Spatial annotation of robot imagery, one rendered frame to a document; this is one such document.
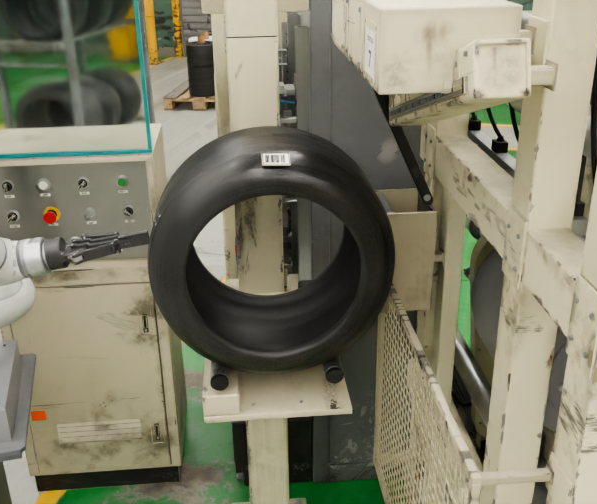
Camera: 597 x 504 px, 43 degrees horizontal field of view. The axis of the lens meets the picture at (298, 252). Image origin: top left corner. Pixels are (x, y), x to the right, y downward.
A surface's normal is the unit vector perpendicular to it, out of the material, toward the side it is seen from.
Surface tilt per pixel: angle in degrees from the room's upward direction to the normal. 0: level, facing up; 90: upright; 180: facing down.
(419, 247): 90
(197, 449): 0
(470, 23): 90
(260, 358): 101
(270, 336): 2
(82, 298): 90
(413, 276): 90
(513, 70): 72
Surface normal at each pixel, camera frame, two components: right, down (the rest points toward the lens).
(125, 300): 0.09, 0.40
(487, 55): 0.07, 0.11
